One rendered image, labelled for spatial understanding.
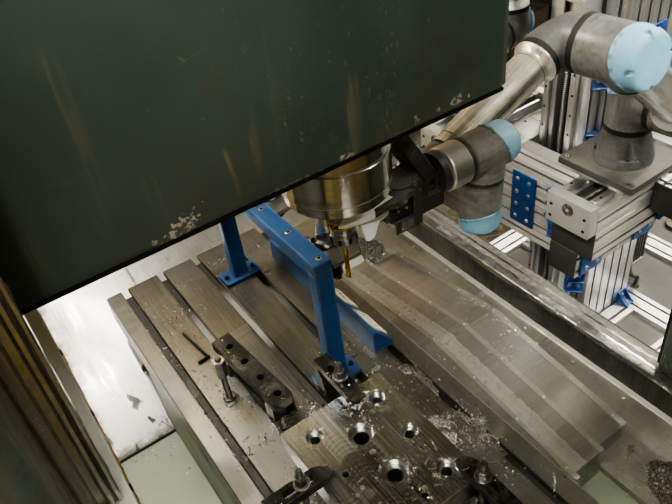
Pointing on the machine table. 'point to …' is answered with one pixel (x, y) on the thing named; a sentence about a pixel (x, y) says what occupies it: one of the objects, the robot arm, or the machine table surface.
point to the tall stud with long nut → (223, 377)
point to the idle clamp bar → (255, 376)
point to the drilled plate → (454, 492)
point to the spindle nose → (345, 188)
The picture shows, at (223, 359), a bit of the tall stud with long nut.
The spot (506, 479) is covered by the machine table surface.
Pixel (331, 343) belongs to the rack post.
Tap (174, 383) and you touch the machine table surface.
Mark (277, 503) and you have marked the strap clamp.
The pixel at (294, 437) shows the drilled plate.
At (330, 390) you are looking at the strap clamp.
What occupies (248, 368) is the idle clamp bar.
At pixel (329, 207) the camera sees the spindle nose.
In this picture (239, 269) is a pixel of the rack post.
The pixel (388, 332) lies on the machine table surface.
